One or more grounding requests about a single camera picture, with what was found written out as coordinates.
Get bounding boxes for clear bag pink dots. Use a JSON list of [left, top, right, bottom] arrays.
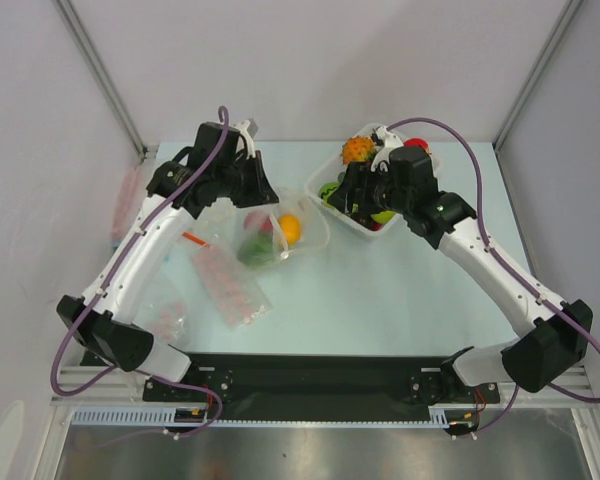
[[145, 301, 187, 346]]

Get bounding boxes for red toy apple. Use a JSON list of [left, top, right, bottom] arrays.
[[404, 138, 429, 152]]

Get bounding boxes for white slotted cable duct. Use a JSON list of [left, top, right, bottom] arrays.
[[71, 406, 475, 429]]

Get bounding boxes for orange toy pineapple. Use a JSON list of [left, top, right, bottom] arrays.
[[341, 136, 377, 165]]

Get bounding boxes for clear white-dotted zip bag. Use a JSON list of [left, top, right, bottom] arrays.
[[233, 188, 331, 269]]

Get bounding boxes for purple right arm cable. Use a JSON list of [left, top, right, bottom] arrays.
[[387, 117, 600, 441]]

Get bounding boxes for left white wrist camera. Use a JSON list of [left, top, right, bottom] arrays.
[[233, 118, 258, 157]]

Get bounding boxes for clear bag red dots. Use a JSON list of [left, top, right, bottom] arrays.
[[191, 245, 272, 329]]

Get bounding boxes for aluminium frame post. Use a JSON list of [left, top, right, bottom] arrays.
[[492, 0, 586, 154], [51, 0, 148, 161]]

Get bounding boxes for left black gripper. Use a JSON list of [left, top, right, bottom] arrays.
[[215, 150, 278, 209]]

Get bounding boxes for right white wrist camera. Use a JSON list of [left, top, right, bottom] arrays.
[[371, 125, 403, 171]]

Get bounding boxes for green toy bell pepper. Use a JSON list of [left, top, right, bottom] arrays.
[[237, 232, 275, 268]]

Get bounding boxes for yellow toy lemon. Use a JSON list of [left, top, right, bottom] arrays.
[[278, 214, 302, 245]]

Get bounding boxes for green toy apple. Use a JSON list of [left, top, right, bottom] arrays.
[[371, 211, 395, 225]]

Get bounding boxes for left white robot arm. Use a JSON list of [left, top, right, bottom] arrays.
[[56, 120, 279, 400]]

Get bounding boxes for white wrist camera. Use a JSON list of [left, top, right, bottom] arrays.
[[233, 118, 258, 157], [371, 125, 403, 171]]

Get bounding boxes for red toy tomato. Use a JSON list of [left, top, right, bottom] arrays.
[[243, 210, 273, 234]]

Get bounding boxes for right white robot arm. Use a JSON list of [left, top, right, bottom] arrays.
[[327, 146, 593, 401]]

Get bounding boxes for right aluminium frame post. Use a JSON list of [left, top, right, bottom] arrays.
[[492, 0, 586, 154]]

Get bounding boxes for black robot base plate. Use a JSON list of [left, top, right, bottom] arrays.
[[142, 353, 500, 423]]

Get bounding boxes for left aluminium frame post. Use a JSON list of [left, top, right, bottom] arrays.
[[51, 0, 148, 161]]

